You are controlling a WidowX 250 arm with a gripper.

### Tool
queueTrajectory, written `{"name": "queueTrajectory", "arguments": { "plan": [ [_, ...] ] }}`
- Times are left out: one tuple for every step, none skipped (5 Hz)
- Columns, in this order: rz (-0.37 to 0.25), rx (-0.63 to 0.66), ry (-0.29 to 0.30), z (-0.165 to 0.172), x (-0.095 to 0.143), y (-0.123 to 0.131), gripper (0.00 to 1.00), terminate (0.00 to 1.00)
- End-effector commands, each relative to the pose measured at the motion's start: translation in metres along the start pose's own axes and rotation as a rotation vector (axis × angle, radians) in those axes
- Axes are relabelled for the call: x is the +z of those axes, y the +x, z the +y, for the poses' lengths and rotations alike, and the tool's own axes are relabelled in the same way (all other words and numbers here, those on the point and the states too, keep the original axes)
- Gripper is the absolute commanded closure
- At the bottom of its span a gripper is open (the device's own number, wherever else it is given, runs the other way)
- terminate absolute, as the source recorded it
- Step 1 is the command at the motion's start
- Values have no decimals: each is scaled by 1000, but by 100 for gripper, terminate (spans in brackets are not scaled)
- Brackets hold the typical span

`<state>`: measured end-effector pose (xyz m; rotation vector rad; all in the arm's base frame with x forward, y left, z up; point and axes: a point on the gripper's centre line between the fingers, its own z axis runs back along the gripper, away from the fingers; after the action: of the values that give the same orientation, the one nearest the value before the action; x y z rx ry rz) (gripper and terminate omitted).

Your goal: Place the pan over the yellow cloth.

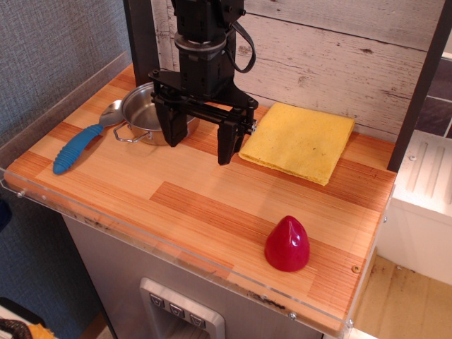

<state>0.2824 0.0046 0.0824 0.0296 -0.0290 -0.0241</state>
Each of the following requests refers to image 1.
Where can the red strawberry-shaped toy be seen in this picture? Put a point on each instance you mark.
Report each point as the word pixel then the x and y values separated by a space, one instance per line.
pixel 287 247

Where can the folded yellow cloth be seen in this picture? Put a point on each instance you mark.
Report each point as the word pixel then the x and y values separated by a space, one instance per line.
pixel 297 141

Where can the yellow and black object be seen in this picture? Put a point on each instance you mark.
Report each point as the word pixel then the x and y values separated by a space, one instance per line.
pixel 19 329

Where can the silver dispenser button panel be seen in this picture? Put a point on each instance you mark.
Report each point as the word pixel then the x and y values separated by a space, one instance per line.
pixel 173 315

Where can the white toy sink counter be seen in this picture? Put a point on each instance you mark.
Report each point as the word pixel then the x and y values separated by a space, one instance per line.
pixel 416 229

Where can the small stainless steel pan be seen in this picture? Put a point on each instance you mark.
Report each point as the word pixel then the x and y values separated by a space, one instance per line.
pixel 140 117

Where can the dark right frame post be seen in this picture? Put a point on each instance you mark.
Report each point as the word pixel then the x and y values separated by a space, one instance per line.
pixel 431 63

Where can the grey toy fridge cabinet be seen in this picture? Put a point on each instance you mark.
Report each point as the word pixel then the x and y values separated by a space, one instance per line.
pixel 116 269

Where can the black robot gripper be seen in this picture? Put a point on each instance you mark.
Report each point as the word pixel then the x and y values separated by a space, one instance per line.
pixel 204 88

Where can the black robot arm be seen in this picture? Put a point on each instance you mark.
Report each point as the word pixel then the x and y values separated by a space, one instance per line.
pixel 209 22

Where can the clear acrylic table guard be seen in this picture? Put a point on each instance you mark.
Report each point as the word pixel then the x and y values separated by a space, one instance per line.
pixel 215 225

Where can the spoon with blue handle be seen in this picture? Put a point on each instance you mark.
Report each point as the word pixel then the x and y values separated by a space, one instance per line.
pixel 72 150

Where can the dark frame post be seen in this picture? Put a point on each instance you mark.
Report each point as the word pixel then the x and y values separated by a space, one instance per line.
pixel 431 63
pixel 142 38

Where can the dark left frame post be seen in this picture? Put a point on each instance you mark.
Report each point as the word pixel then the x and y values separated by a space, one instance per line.
pixel 142 38

